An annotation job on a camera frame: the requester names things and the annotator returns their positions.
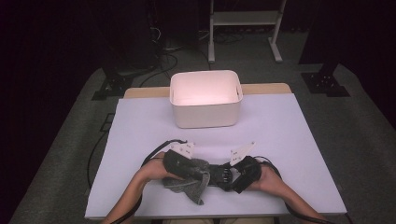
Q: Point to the dark floor plate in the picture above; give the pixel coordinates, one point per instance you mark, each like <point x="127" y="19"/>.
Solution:
<point x="107" y="122"/>

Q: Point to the white metal stand frame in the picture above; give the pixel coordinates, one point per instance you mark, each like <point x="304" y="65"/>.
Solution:
<point x="246" y="18"/>

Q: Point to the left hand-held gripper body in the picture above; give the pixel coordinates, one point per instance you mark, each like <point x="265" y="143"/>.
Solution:
<point x="177" y="163"/>

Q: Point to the person's right hand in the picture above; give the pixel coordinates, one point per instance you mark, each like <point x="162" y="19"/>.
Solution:
<point x="267" y="179"/>

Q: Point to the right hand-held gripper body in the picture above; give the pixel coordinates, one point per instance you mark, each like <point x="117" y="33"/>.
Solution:
<point x="249" y="174"/>

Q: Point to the white table mat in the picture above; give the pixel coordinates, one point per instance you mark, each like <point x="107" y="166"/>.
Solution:
<point x="280" y="133"/>

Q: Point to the person's left hand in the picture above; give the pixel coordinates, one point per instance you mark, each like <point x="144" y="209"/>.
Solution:
<point x="154" y="169"/>

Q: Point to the grey cloth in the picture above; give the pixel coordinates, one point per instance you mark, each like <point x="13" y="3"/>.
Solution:
<point x="190" y="188"/>

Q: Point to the white plastic storage bin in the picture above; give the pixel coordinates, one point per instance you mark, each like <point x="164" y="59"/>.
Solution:
<point x="205" y="116"/>

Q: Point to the black stand base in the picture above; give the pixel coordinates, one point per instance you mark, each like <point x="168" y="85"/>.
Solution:
<point x="325" y="84"/>
<point x="113" y="86"/>

